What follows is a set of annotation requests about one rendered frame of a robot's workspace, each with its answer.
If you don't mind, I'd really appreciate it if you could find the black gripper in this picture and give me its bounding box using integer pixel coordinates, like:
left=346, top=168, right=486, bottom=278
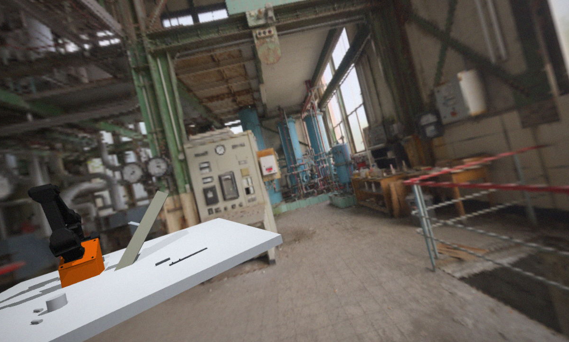
left=77, top=230, right=100, bottom=241

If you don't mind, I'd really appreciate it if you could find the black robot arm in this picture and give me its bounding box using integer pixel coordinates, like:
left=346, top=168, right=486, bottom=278
left=28, top=183, right=85, bottom=263

